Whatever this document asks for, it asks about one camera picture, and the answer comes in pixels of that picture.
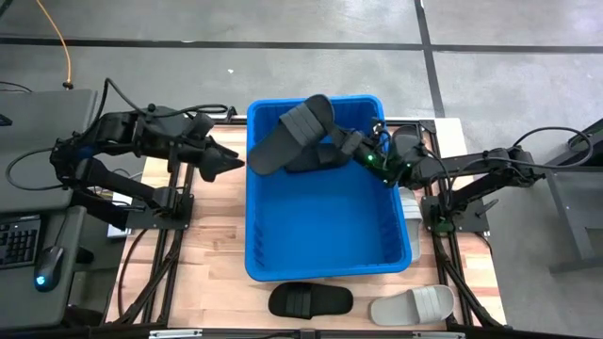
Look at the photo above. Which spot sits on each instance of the white rubber slide sandal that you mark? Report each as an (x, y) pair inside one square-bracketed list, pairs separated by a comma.
[(415, 226), (391, 308)]

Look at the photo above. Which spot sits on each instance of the black desk knob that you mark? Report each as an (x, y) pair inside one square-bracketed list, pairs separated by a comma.
[(85, 255)]

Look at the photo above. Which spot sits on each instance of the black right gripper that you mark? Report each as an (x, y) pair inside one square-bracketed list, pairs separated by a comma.
[(372, 153)]

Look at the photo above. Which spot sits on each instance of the small black desk object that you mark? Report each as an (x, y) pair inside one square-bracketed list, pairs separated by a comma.
[(4, 120)]

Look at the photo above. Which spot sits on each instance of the black rubber slide sandal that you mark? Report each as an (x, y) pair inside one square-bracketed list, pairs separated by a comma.
[(325, 162), (330, 301), (273, 150), (405, 136)]

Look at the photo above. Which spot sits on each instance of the black clamp lever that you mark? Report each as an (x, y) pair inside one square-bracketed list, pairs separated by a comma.
[(487, 207)]

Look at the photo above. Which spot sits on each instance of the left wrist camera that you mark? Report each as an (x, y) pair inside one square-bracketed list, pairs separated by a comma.
[(202, 124)]

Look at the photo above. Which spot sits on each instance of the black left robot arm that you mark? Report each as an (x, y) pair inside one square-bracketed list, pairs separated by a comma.
[(118, 181)]

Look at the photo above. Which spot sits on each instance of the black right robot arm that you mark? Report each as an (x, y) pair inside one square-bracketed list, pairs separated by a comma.
[(513, 162)]

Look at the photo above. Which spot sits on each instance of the small white box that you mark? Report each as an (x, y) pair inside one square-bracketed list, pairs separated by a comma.
[(118, 231)]

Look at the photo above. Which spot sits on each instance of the black computer mouse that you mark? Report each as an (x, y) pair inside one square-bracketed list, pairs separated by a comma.
[(49, 268)]

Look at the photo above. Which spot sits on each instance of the grey computer desk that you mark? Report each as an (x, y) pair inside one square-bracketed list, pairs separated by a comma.
[(47, 113)]

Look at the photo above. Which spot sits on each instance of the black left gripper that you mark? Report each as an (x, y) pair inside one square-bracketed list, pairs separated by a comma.
[(193, 148)]

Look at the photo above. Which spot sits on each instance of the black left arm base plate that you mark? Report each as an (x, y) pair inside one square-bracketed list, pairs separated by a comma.
[(184, 221)]

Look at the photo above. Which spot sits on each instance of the dark grey side table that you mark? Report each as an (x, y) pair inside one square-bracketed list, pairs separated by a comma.
[(570, 226)]

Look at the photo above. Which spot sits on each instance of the black frame clamp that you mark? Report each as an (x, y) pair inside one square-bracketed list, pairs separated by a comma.
[(231, 114)]

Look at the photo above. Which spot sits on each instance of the black computer keyboard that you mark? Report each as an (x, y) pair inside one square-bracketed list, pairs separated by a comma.
[(19, 242)]

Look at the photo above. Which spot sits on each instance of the silver metal bracket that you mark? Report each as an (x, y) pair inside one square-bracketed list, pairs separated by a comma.
[(174, 334), (438, 335)]

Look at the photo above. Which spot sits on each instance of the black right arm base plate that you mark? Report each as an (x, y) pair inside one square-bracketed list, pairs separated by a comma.
[(473, 223)]

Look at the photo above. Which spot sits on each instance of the blue plastic bin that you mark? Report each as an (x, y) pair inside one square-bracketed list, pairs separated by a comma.
[(325, 221)]

